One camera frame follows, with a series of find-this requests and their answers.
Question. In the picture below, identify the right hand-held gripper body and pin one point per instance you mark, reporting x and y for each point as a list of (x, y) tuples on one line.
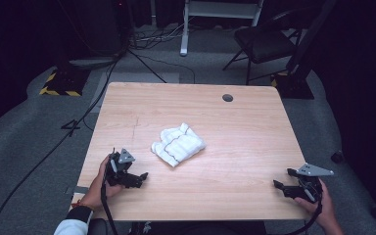
[(310, 182)]

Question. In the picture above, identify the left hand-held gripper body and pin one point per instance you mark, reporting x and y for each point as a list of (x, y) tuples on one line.
[(119, 169)]

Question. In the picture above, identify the white towel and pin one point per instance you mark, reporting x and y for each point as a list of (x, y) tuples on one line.
[(178, 145)]

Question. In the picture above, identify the person's right hand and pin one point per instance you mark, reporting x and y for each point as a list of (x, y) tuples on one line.
[(324, 209)]

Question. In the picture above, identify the person's left hand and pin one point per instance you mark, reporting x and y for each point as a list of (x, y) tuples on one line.
[(94, 192)]

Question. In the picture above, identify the black caster wheel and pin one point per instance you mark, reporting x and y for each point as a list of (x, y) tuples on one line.
[(337, 157)]

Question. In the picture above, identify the grey tape strip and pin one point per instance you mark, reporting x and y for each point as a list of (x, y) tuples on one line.
[(78, 190)]

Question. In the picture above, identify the black stand base hazard tape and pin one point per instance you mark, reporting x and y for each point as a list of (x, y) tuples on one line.
[(65, 83), (295, 86)]

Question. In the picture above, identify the grey table grommet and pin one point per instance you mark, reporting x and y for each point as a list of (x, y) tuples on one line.
[(227, 98)]

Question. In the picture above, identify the black folding chair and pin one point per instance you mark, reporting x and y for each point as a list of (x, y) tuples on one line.
[(264, 42)]

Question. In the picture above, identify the black equipment cabinet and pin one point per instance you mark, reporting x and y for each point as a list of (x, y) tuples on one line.
[(101, 26)]

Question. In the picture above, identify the black slanted stand post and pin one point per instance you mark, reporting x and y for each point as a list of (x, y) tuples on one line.
[(310, 36)]

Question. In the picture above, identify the white desk frame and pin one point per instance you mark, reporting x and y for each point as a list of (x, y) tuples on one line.
[(184, 32)]

